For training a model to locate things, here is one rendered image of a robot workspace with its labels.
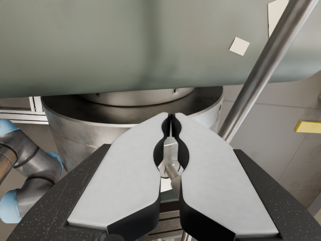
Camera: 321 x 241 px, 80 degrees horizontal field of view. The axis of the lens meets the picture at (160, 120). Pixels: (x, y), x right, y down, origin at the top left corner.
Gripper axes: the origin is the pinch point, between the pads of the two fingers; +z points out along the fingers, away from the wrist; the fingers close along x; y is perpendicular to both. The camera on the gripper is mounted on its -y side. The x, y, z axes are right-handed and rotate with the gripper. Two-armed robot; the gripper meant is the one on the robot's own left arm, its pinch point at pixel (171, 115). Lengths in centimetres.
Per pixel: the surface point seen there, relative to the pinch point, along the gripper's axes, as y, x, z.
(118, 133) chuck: 6.8, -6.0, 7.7
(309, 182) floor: 194, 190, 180
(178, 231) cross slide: 78, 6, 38
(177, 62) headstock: -1.7, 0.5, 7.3
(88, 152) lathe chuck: 10.5, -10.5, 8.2
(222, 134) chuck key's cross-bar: 2.6, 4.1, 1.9
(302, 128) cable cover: 102, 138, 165
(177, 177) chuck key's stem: 12.6, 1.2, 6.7
